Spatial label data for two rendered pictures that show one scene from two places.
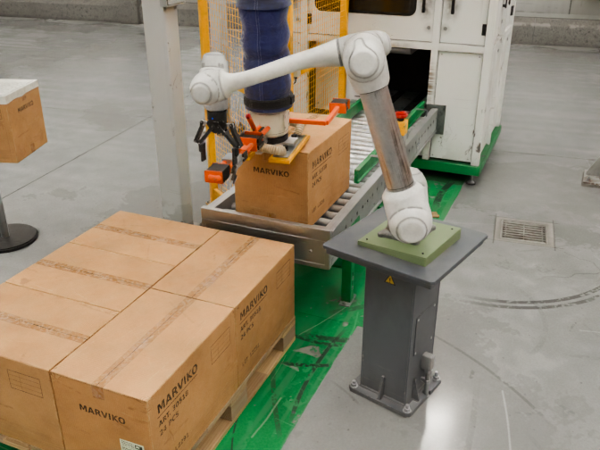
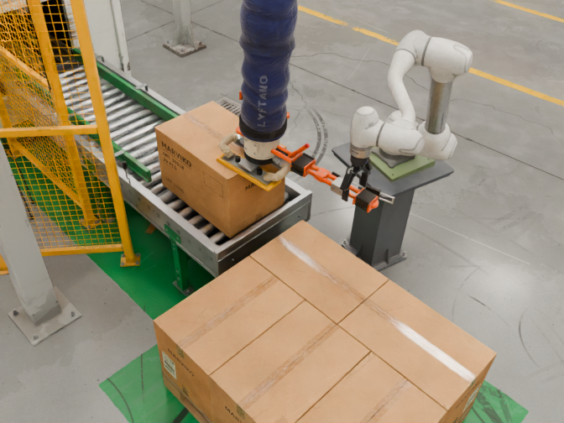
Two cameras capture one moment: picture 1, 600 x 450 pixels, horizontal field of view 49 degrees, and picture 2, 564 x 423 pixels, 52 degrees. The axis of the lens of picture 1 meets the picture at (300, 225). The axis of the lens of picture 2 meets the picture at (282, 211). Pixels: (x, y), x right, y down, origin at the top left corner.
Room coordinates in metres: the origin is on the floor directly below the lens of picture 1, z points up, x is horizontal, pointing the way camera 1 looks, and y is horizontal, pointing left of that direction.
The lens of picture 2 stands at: (2.06, 2.27, 2.72)
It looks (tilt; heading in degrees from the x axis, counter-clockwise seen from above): 42 degrees down; 290
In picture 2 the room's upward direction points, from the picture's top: 3 degrees clockwise
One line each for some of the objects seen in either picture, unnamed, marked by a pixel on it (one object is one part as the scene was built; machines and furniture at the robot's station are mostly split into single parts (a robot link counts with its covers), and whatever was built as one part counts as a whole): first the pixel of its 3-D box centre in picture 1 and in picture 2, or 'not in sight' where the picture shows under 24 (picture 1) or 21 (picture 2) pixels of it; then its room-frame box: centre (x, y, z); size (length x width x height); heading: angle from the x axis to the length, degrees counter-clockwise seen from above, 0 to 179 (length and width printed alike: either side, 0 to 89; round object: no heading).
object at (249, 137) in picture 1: (250, 141); (303, 164); (2.73, 0.21, 1.07); 0.10 x 0.08 x 0.06; 73
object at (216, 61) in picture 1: (213, 74); (367, 127); (2.44, 0.32, 1.42); 0.13 x 0.11 x 0.16; 175
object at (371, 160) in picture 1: (400, 136); (140, 91); (4.23, -0.67, 0.60); 1.60 x 0.10 x 0.09; 157
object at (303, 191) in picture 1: (295, 166); (221, 166); (3.26, 0.02, 0.75); 0.60 x 0.40 x 0.40; 156
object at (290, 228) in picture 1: (263, 223); (265, 223); (2.93, 0.18, 0.58); 0.70 x 0.03 x 0.06; 67
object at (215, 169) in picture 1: (217, 172); (365, 200); (2.40, 0.32, 1.05); 0.08 x 0.07 x 0.05; 163
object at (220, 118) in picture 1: (217, 120); (358, 162); (2.45, 0.32, 1.24); 0.08 x 0.07 x 0.09; 70
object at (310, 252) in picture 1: (264, 242); (265, 237); (2.92, 0.18, 0.47); 0.70 x 0.03 x 0.15; 67
